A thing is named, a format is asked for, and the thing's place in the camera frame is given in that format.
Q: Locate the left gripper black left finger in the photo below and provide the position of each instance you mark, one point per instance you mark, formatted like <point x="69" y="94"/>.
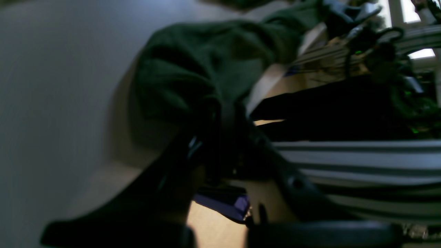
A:
<point x="151" y="211"/>

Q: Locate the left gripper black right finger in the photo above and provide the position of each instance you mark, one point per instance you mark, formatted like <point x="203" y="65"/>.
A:
<point x="288" y="210"/>

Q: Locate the dark green t-shirt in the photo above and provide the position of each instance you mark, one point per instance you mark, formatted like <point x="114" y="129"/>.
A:
<point x="184" y="64"/>

